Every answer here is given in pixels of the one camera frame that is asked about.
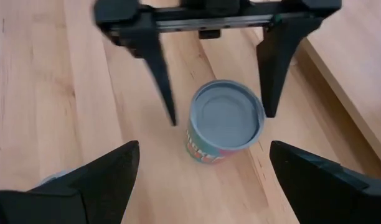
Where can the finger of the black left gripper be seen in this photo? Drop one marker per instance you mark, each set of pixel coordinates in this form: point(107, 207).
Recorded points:
point(277, 62)
point(140, 34)

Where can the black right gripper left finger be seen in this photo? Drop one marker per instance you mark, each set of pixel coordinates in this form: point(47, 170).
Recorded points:
point(84, 199)

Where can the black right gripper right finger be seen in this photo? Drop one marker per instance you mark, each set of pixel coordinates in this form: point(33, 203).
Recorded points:
point(327, 199)

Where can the chicken soup can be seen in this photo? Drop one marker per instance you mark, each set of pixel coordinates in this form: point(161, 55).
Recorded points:
point(224, 115)

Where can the teal tuna fish can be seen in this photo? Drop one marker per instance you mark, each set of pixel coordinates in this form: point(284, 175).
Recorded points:
point(55, 178)

